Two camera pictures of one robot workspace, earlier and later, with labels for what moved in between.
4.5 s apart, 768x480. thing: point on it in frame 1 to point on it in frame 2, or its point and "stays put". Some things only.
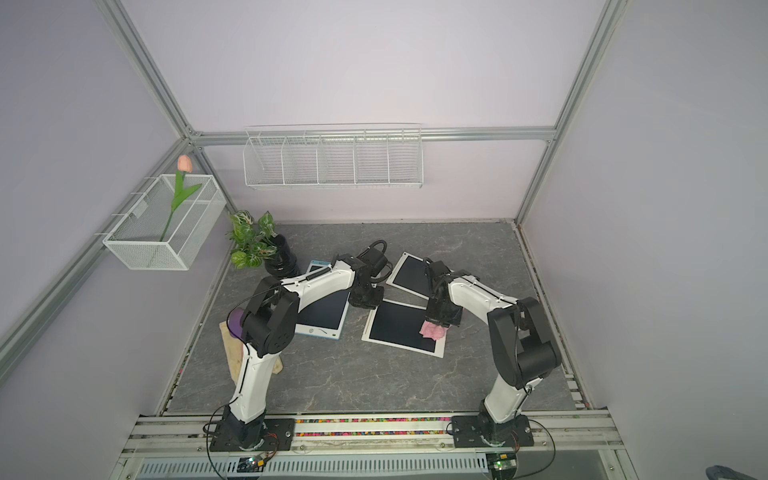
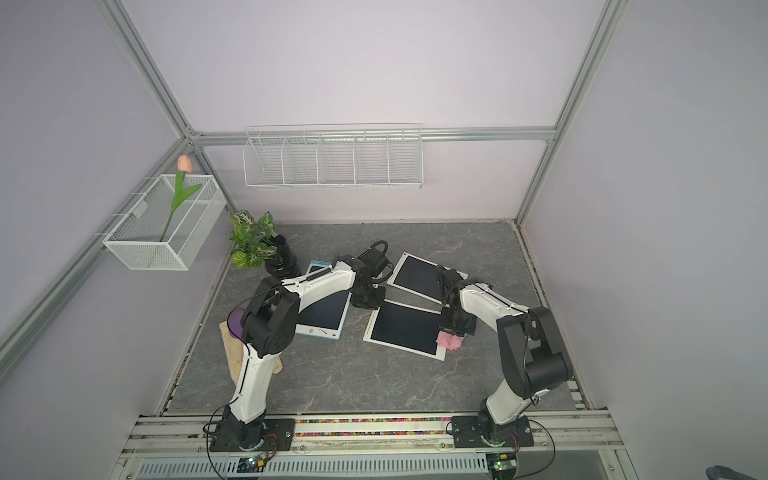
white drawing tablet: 410,273 stays put
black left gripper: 372,305 stays put
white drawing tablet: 398,326 stays put
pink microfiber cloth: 432,331 to 449,341
